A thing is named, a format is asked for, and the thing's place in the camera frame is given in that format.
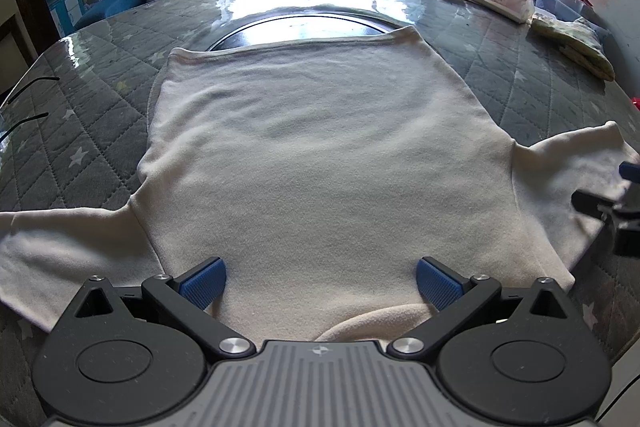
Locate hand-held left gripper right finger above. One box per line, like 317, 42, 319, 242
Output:
386, 256, 586, 360

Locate black-armed eyeglasses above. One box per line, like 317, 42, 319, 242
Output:
0, 76, 62, 144

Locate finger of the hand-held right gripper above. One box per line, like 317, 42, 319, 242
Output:
571, 189, 621, 220

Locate cream fleece shirt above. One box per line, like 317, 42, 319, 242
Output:
0, 26, 638, 344

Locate clear plastic storage box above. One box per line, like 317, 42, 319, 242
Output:
534, 0, 597, 26

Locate round dark hotplate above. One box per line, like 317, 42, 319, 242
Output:
209, 9, 417, 54

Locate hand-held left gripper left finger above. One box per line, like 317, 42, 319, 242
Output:
61, 256, 256, 360

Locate blue and white cabinet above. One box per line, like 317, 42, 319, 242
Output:
44, 0, 94, 36

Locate floral fabric bundle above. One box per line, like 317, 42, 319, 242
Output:
529, 13, 617, 82

